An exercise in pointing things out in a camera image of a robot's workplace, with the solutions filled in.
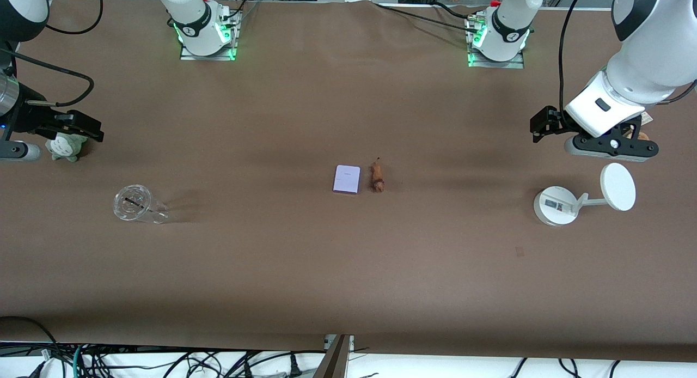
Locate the lilac phone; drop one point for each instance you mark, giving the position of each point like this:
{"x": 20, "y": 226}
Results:
{"x": 347, "y": 179}

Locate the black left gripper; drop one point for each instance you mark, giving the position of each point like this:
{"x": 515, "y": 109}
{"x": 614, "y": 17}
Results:
{"x": 556, "y": 122}

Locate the grey green plush toy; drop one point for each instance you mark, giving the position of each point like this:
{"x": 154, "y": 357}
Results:
{"x": 66, "y": 147}

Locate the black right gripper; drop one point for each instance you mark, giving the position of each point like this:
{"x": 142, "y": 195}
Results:
{"x": 31, "y": 119}

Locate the dark table frame post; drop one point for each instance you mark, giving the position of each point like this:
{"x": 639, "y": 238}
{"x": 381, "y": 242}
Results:
{"x": 333, "y": 361}

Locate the clear plastic cup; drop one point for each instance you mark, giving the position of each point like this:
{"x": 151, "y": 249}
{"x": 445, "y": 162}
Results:
{"x": 133, "y": 203}

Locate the brown lion statue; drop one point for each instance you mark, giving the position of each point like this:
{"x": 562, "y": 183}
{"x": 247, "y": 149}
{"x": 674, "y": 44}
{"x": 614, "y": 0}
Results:
{"x": 377, "y": 179}

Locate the small brown animal figurine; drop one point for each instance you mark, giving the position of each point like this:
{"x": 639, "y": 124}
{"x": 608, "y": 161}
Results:
{"x": 638, "y": 134}

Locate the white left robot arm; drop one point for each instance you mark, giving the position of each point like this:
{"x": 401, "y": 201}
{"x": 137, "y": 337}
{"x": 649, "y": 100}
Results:
{"x": 642, "y": 67}

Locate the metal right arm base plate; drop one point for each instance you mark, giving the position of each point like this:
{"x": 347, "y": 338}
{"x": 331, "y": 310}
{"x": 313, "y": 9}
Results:
{"x": 188, "y": 54}

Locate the white round stand lamp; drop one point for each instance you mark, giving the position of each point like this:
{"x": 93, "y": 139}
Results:
{"x": 555, "y": 206}

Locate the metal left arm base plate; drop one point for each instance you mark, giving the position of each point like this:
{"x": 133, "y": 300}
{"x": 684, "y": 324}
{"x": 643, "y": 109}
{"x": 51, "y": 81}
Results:
{"x": 514, "y": 65}

